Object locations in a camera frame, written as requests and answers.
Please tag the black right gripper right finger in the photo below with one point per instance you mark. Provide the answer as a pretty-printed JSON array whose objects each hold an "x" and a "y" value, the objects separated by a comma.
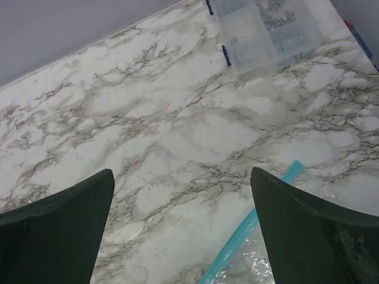
[{"x": 311, "y": 240}]

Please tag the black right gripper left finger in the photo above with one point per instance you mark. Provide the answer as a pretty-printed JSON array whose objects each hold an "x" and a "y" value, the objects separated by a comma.
[{"x": 56, "y": 239}]

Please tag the clear zip top bag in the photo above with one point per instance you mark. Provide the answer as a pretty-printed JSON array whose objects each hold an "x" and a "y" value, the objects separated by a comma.
[{"x": 244, "y": 258}]

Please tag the blue object at table edge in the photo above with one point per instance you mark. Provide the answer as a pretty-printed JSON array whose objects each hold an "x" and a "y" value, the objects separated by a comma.
[{"x": 360, "y": 41}]

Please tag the clear plastic screw box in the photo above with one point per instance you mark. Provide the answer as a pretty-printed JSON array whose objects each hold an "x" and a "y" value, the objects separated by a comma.
[{"x": 265, "y": 36}]

